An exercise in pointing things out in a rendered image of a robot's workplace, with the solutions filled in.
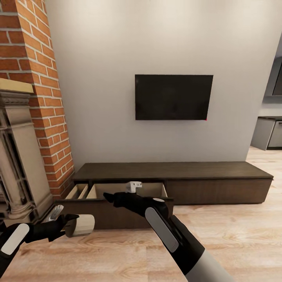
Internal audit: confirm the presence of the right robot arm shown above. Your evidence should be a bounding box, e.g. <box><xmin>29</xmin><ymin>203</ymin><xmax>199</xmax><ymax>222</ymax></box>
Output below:
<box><xmin>103</xmin><ymin>181</ymin><xmax>237</xmax><ymax>282</ymax></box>

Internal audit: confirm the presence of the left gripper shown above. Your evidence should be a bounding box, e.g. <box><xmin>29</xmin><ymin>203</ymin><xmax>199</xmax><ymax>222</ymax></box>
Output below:
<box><xmin>41</xmin><ymin>213</ymin><xmax>80</xmax><ymax>242</ymax></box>

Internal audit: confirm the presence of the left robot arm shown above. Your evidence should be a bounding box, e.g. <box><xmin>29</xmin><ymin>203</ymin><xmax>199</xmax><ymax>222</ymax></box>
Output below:
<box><xmin>0</xmin><ymin>205</ymin><xmax>80</xmax><ymax>278</ymax></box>

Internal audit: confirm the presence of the pillar candle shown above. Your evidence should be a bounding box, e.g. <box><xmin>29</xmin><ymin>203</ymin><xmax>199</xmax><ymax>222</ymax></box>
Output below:
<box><xmin>65</xmin><ymin>214</ymin><xmax>95</xmax><ymax>238</ymax></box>

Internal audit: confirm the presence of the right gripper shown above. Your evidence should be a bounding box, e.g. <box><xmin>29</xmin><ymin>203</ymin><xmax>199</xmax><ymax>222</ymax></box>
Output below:
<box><xmin>103</xmin><ymin>192</ymin><xmax>139</xmax><ymax>212</ymax></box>

